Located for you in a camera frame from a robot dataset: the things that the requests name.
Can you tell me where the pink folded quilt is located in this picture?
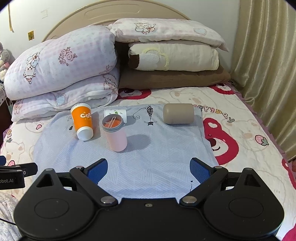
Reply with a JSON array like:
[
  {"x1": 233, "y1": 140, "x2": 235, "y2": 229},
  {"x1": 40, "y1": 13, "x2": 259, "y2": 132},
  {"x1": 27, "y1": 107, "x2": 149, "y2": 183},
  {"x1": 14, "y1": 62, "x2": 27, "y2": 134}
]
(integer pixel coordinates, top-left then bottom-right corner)
[{"x1": 4, "y1": 25, "x2": 119, "y2": 122}]

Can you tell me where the beige wooden headboard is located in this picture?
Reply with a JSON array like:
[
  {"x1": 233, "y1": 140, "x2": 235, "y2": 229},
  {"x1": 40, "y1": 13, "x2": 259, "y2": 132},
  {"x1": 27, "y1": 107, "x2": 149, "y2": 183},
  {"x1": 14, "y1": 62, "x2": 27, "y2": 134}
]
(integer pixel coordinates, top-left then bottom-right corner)
[{"x1": 43, "y1": 1, "x2": 188, "y2": 41}]

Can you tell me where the bear print bedsheet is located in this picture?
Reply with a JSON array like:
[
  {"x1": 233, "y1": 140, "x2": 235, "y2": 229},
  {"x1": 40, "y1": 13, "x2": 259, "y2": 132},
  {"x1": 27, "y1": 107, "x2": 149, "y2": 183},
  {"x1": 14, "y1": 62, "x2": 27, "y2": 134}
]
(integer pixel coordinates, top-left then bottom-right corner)
[{"x1": 1, "y1": 84, "x2": 295, "y2": 240}]

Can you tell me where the cream folded blanket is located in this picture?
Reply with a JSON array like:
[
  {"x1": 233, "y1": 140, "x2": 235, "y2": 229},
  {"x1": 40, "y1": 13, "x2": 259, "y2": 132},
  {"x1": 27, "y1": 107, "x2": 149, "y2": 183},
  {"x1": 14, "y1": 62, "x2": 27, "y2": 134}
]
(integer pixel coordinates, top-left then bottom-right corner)
[{"x1": 128, "y1": 40, "x2": 219, "y2": 72}]

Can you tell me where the beige curtain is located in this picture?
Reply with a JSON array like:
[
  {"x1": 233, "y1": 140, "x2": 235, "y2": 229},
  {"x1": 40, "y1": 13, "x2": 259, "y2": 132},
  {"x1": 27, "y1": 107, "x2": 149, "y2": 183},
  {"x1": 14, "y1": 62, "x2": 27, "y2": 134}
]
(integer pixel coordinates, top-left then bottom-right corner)
[{"x1": 231, "y1": 1, "x2": 295, "y2": 160}]

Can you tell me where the yellow wall sticker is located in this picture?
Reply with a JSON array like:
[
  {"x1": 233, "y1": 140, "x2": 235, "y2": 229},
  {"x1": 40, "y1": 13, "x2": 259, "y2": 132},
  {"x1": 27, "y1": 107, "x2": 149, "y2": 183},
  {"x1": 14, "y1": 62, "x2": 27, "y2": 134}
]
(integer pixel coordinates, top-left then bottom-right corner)
[{"x1": 28, "y1": 31, "x2": 35, "y2": 41}]

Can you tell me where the taupe plastic cup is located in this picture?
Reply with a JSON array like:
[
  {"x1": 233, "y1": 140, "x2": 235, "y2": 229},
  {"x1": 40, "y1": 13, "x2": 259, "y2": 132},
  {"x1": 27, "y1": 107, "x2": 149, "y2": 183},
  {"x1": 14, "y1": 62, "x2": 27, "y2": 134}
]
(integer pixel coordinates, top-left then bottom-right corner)
[{"x1": 163, "y1": 103, "x2": 194, "y2": 125}]

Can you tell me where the grey rabbit plush toy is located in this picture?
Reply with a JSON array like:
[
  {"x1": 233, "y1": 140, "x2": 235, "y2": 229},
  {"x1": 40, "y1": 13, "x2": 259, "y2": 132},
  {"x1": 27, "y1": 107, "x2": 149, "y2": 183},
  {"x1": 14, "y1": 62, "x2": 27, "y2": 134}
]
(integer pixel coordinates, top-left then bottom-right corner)
[{"x1": 0, "y1": 43, "x2": 11, "y2": 83}]

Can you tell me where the white printed paper cup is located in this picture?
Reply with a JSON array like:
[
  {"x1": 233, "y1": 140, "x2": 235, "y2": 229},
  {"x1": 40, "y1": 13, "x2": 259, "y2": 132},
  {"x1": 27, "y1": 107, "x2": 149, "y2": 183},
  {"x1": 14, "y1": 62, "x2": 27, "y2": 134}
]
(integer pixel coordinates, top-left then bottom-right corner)
[{"x1": 103, "y1": 109, "x2": 128, "y2": 126}]

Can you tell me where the pink tumbler with grey lid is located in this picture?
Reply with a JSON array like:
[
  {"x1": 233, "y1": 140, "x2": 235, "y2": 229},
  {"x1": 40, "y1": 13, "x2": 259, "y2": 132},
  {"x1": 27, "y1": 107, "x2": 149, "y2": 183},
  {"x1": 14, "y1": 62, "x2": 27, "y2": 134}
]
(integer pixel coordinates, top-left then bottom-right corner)
[{"x1": 102, "y1": 114, "x2": 127, "y2": 152}]

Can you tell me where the light blue patterned cloth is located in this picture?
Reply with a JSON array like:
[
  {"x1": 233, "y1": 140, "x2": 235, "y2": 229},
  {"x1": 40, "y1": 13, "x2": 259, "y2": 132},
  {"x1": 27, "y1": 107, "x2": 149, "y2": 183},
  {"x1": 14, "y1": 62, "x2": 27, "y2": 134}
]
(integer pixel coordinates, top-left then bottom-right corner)
[{"x1": 33, "y1": 104, "x2": 218, "y2": 200}]

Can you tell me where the orange paper cup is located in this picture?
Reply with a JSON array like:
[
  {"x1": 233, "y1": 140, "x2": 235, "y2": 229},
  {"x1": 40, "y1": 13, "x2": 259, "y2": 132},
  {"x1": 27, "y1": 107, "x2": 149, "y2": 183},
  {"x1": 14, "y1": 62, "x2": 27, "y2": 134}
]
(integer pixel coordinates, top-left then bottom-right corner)
[{"x1": 71, "y1": 103, "x2": 93, "y2": 141}]

